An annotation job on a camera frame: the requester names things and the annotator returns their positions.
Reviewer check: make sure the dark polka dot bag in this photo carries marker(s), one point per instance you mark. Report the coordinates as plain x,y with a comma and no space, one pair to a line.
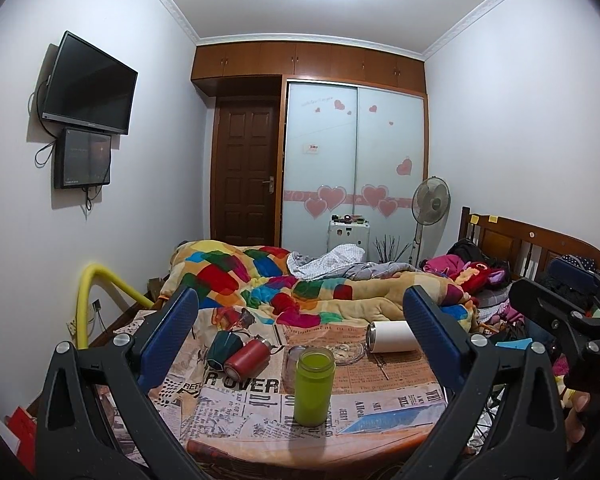
572,266

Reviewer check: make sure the dark green cup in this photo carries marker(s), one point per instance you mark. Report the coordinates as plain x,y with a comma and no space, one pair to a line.
222,350

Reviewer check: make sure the pink clothes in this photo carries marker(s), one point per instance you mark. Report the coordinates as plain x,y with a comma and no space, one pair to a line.
442,264

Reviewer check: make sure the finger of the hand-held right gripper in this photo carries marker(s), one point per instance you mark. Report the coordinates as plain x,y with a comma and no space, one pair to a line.
545,302

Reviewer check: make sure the red box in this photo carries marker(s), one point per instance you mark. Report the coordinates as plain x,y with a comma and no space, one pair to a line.
22,435

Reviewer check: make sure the brown wooden door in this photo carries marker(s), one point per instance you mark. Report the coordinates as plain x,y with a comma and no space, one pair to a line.
245,170

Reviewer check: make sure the wardrobe with heart stickers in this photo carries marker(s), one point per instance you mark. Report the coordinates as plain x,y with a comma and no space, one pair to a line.
320,160

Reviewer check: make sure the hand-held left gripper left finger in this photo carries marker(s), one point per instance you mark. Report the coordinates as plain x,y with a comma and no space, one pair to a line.
170,340

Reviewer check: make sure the black bag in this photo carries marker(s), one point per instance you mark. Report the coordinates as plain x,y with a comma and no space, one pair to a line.
467,251

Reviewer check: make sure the newspaper print tablecloth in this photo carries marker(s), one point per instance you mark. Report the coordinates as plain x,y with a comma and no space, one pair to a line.
240,410

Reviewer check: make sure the wooden bed headboard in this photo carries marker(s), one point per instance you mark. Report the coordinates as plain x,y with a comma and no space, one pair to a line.
510,240

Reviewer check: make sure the glass dish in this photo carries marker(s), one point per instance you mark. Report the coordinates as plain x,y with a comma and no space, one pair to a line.
349,352

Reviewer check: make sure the colourful patchwork blanket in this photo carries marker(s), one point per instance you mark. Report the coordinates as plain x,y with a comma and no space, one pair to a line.
220,270

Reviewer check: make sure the clear glass jar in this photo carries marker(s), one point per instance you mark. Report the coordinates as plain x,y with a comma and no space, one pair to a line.
290,370

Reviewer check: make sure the wall-mounted black television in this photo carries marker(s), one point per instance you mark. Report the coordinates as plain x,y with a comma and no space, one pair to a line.
90,85

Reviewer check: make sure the yellow foam tube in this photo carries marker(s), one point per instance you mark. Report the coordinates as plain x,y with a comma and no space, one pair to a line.
86,300

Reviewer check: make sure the dark dried twigs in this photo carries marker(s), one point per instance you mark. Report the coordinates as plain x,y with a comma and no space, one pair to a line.
390,252

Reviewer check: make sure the red thermos bottle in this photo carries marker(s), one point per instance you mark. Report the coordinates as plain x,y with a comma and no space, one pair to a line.
245,362

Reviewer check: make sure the small white appliance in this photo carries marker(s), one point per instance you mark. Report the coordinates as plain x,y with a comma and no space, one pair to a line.
349,237

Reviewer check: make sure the grey checked cloth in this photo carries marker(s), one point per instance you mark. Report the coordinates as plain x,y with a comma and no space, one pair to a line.
330,262

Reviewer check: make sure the wall socket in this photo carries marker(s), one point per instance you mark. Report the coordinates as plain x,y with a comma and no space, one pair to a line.
97,304

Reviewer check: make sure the red plush toy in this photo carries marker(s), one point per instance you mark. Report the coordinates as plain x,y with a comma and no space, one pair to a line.
480,275

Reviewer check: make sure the person's right hand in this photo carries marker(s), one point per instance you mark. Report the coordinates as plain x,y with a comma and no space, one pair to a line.
576,425

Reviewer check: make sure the wooden overhead cabinet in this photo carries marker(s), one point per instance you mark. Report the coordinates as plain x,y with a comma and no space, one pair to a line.
305,62

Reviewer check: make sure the small wall-mounted black monitor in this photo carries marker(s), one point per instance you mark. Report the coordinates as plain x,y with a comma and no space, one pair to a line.
82,157

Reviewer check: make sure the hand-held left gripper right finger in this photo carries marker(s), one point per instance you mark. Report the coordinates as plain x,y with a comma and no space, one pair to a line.
430,332

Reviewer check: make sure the white cup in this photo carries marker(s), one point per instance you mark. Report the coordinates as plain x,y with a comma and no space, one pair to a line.
395,336

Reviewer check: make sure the standing electric fan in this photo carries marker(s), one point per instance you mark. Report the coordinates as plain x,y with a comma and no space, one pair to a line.
431,202

